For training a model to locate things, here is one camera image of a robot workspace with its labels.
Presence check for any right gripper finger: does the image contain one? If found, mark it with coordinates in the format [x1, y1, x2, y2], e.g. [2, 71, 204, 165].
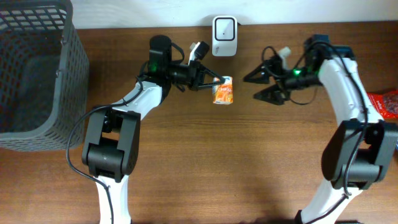
[253, 84, 288, 105]
[243, 63, 272, 84]

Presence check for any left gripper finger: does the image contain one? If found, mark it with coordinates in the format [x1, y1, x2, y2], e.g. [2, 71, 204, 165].
[200, 65, 224, 82]
[198, 80, 224, 90]

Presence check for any orange tissue pack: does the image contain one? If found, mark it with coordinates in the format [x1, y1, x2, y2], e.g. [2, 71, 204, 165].
[212, 76, 233, 105]

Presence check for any red Hacks candy bag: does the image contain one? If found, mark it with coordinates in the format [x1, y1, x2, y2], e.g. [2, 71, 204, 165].
[368, 90, 397, 119]

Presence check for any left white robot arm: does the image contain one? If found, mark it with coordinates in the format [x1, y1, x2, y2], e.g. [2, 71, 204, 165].
[81, 35, 225, 223]

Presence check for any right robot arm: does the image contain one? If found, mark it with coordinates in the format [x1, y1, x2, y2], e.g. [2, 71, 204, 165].
[243, 34, 397, 223]

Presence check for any white barcode scanner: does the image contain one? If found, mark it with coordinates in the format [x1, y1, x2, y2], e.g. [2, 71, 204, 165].
[212, 16, 238, 57]

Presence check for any grey plastic mesh basket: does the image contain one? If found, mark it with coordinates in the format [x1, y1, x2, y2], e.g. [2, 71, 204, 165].
[1, 0, 89, 152]

